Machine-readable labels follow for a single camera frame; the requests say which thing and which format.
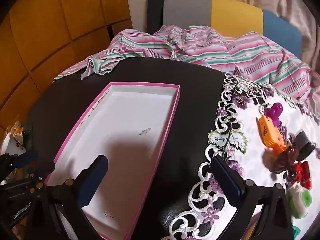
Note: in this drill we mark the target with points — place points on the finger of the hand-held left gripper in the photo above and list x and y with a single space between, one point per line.
26 158
20 185

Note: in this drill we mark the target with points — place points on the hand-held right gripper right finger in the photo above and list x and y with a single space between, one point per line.
225 180

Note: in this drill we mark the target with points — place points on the brown shell-shaped toy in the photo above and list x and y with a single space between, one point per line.
285 161

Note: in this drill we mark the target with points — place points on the pink-rimmed white tray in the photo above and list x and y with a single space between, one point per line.
130 120

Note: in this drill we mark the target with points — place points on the beige curtain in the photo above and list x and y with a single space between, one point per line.
287 5

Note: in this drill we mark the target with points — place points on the white orange paper packets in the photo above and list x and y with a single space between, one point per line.
12 142

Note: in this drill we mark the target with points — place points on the teal plastic toy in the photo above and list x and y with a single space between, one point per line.
297 233

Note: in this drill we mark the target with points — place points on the black cylindrical fan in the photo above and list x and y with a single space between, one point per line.
302 138

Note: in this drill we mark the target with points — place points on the purple perforated hat toy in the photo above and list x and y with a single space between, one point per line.
275 110

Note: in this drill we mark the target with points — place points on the grey yellow blue chair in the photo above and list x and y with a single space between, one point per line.
187 10

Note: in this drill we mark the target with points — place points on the white green square box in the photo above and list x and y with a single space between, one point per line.
297 200

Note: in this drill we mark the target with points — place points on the red glossy oval case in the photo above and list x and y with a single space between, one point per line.
307 177

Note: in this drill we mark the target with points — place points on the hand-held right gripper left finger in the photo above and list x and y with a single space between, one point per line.
96 177

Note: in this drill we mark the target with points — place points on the black padded post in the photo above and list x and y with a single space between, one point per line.
155 10

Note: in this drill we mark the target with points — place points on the orange wooden wardrobe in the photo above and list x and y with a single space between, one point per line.
50 30

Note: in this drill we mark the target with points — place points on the orange cube block toy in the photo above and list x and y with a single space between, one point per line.
276 146

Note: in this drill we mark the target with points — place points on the pink green striped cloth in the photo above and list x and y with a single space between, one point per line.
200 50

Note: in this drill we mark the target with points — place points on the white embroidered floral tablecloth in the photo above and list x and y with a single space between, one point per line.
252 160

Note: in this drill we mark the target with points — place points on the red puzzle piece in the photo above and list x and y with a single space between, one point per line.
296 171

